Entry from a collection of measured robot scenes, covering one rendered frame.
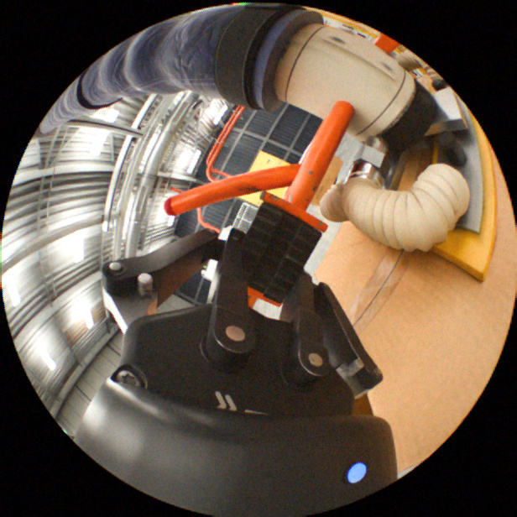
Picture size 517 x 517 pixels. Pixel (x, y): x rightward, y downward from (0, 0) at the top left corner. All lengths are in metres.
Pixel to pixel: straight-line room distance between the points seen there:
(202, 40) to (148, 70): 0.10
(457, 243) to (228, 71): 0.24
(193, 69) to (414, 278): 0.31
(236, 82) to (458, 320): 0.27
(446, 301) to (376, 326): 0.08
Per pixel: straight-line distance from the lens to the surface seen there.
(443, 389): 0.15
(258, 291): 0.16
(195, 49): 0.22
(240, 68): 0.19
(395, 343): 0.17
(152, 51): 0.29
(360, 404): 0.26
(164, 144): 5.89
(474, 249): 0.15
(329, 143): 0.16
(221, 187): 0.17
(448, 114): 0.22
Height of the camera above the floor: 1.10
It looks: 5 degrees down
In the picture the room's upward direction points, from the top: 65 degrees counter-clockwise
